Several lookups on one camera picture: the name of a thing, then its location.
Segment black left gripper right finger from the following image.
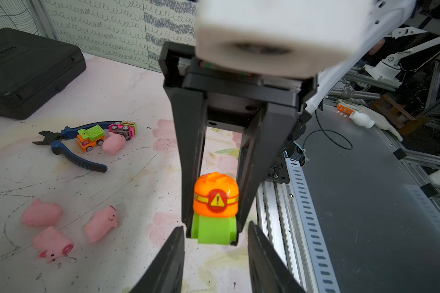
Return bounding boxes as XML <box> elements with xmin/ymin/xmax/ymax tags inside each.
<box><xmin>248</xmin><ymin>222</ymin><xmax>305</xmax><ymax>293</ymax></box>

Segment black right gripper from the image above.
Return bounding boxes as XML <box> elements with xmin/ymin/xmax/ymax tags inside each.
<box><xmin>159</xmin><ymin>42</ymin><xmax>318</xmax><ymax>238</ymax></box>

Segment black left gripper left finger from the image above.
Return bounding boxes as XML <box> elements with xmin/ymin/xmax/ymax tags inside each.
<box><xmin>130</xmin><ymin>227</ymin><xmax>185</xmax><ymax>293</ymax></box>

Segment green orange toy mixer truck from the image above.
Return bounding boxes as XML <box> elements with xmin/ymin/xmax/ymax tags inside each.
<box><xmin>191</xmin><ymin>172</ymin><xmax>239</xmax><ymax>245</ymax></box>

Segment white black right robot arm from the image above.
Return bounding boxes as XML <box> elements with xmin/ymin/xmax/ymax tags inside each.
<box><xmin>159</xmin><ymin>1</ymin><xmax>416</xmax><ymax>245</ymax></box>

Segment pink rubber pig toy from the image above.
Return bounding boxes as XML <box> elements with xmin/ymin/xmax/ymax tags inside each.
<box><xmin>22</xmin><ymin>199</ymin><xmax>63</xmax><ymax>227</ymax></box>
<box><xmin>33</xmin><ymin>226</ymin><xmax>75</xmax><ymax>263</ymax></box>
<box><xmin>102</xmin><ymin>132</ymin><xmax>126</xmax><ymax>156</ymax></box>
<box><xmin>84</xmin><ymin>205</ymin><xmax>119</xmax><ymax>243</ymax></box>

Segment pink green toy truck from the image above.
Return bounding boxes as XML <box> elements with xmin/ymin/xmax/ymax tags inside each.
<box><xmin>109</xmin><ymin>121</ymin><xmax>138</xmax><ymax>140</ymax></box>

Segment white orange glue gun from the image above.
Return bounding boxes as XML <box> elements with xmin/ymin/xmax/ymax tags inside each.
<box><xmin>336</xmin><ymin>99</ymin><xmax>403</xmax><ymax>142</ymax></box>

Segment orange green toy dump truck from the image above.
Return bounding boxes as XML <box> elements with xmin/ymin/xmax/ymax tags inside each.
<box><xmin>77</xmin><ymin>125</ymin><xmax>106</xmax><ymax>152</ymax></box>

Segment black plastic tool case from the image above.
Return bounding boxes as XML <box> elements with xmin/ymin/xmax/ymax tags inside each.
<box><xmin>0</xmin><ymin>28</ymin><xmax>86</xmax><ymax>120</ymax></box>

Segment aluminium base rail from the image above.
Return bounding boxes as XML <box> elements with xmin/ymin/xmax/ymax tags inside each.
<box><xmin>256</xmin><ymin>156</ymin><xmax>340</xmax><ymax>293</ymax></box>

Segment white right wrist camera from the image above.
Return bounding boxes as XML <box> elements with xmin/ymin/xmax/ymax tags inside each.
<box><xmin>195</xmin><ymin>1</ymin><xmax>373</xmax><ymax>78</ymax></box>

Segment blue handled cutting pliers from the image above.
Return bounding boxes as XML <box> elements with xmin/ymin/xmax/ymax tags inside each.
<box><xmin>33</xmin><ymin>120</ymin><xmax>120</xmax><ymax>173</ymax></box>

